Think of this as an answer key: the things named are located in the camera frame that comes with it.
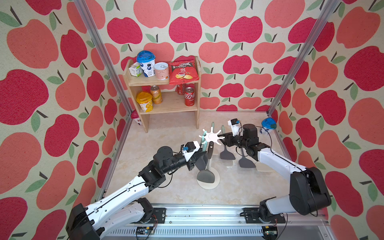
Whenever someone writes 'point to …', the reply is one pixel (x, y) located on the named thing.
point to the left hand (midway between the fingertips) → (205, 153)
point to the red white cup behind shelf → (134, 116)
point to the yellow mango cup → (145, 100)
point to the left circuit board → (145, 230)
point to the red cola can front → (189, 96)
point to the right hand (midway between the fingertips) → (221, 137)
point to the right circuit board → (270, 232)
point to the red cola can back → (181, 89)
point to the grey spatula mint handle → (245, 162)
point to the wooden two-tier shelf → (172, 101)
